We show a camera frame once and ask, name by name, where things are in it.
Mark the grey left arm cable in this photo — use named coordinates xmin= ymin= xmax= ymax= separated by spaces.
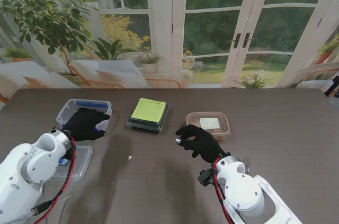
xmin=17 ymin=200 xmax=53 ymax=223

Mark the black tripod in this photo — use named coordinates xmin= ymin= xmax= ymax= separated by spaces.
xmin=324 ymin=75 xmax=339 ymax=98

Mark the red left arm cable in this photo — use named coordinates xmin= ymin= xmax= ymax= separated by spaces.
xmin=34 ymin=136 xmax=77 ymax=224

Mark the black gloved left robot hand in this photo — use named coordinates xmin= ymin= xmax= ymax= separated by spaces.
xmin=61 ymin=107 xmax=111 ymax=142

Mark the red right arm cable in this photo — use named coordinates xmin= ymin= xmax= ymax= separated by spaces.
xmin=213 ymin=157 xmax=235 ymax=224

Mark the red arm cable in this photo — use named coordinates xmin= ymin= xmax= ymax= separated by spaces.
xmin=34 ymin=136 xmax=77 ymax=224
xmin=213 ymin=157 xmax=235 ymax=224

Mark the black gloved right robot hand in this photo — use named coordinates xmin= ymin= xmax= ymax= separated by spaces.
xmin=175 ymin=124 xmax=227 ymax=164

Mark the printed garden door backdrop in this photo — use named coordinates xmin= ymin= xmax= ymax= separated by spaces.
xmin=0 ymin=0 xmax=339 ymax=90

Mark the clear lid with blue label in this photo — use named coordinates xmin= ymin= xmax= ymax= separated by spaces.
xmin=49 ymin=144 xmax=94 ymax=184

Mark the clear container with blue clips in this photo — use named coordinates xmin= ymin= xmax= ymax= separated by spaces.
xmin=56 ymin=98 xmax=113 ymax=132

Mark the clear lid with green paper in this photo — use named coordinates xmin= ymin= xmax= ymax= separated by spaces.
xmin=127 ymin=97 xmax=170 ymax=131

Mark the clear lid with white label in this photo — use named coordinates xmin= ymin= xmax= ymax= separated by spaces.
xmin=186 ymin=112 xmax=231 ymax=138

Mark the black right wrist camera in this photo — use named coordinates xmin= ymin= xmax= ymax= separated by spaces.
xmin=197 ymin=169 xmax=215 ymax=187

